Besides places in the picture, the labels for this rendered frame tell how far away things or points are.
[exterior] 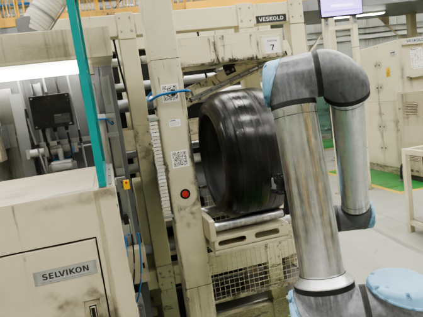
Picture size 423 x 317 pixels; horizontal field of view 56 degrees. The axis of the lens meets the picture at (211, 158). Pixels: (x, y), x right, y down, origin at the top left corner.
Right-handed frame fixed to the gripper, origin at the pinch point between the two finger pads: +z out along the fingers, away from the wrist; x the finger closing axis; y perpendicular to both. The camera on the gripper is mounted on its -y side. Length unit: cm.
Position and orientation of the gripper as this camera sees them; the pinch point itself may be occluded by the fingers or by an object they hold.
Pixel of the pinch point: (274, 189)
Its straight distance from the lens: 171.6
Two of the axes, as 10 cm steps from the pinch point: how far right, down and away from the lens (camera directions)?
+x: -9.6, 1.6, -2.4
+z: -2.4, 0.3, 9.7
